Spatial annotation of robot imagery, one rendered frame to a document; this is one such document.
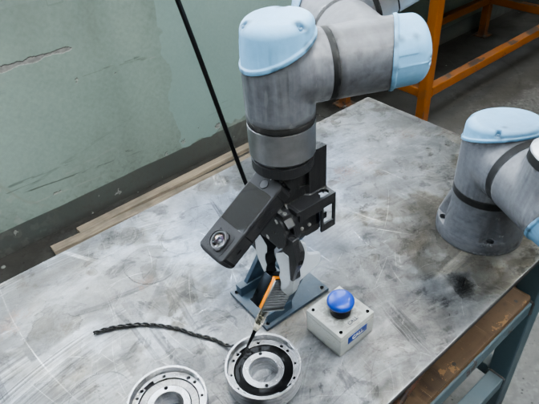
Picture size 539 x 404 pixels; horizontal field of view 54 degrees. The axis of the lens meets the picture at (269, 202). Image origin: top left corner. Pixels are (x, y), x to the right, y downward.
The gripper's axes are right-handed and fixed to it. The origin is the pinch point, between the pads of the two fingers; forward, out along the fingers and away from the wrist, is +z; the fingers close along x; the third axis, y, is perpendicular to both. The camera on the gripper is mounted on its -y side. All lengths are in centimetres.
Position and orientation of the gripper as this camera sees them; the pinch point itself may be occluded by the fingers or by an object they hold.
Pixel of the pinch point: (277, 283)
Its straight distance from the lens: 71.3
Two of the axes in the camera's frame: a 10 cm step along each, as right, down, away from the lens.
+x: -6.1, -4.6, 6.4
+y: 7.9, -4.2, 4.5
